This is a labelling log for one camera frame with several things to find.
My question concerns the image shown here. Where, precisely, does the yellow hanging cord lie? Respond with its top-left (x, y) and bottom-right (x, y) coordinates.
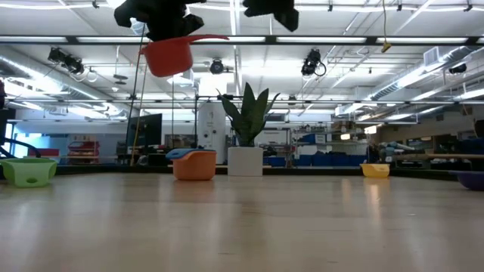
top-left (380, 0), bottom-right (392, 54)

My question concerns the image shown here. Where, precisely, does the shelf with blue bins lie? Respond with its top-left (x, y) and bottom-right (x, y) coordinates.
top-left (264, 128), bottom-right (370, 168)

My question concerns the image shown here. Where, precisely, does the orange measuring cup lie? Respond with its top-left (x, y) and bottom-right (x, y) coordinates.
top-left (172, 150), bottom-right (218, 181)

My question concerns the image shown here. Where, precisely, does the black curved cable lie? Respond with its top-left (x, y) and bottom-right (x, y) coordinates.
top-left (0, 137), bottom-right (42, 159)

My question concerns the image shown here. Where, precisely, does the black ceiling cable reel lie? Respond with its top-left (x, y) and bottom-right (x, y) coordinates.
top-left (301, 48), bottom-right (327, 77)
top-left (209, 58), bottom-right (225, 76)
top-left (47, 47), bottom-right (86, 76)

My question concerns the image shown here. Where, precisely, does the thin yellow pole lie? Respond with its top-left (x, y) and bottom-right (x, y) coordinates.
top-left (130, 62), bottom-right (149, 167)

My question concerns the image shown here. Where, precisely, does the red storage bin rack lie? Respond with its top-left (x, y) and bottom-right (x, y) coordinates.
top-left (67, 140), bottom-right (101, 165)

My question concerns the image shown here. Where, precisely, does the purple measuring cup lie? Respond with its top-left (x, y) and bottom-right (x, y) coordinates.
top-left (448, 170), bottom-right (484, 191)

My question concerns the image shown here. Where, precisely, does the wooden bench top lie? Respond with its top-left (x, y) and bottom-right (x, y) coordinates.
top-left (392, 152), bottom-right (484, 160)

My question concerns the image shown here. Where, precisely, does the silver ceiling air duct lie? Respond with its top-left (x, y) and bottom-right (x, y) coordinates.
top-left (368, 45), bottom-right (484, 103)

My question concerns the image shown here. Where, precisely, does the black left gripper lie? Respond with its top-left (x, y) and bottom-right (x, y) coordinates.
top-left (113, 0), bottom-right (207, 42)

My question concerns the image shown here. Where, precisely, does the green measuring cup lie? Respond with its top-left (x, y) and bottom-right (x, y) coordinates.
top-left (0, 157), bottom-right (58, 189)

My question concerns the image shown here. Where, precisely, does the black monitor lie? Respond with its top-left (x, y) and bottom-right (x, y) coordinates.
top-left (126, 113), bottom-right (163, 148)

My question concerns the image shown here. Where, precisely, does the black overhead frame beam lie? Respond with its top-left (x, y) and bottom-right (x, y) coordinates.
top-left (0, 35), bottom-right (484, 47)

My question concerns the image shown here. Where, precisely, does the white cylindrical tank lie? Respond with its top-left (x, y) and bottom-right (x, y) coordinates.
top-left (197, 101), bottom-right (228, 164)

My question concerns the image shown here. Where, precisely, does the thin black pole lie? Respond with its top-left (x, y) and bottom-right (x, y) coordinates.
top-left (124, 23), bottom-right (147, 167)

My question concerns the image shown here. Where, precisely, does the yellow measuring cup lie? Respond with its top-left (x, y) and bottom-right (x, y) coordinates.
top-left (359, 162), bottom-right (391, 179)

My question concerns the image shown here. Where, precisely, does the black equipment bench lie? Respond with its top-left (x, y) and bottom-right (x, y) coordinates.
top-left (115, 145), bottom-right (175, 167)

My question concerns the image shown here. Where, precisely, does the green snake plant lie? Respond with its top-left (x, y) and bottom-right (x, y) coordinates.
top-left (216, 82), bottom-right (281, 148)

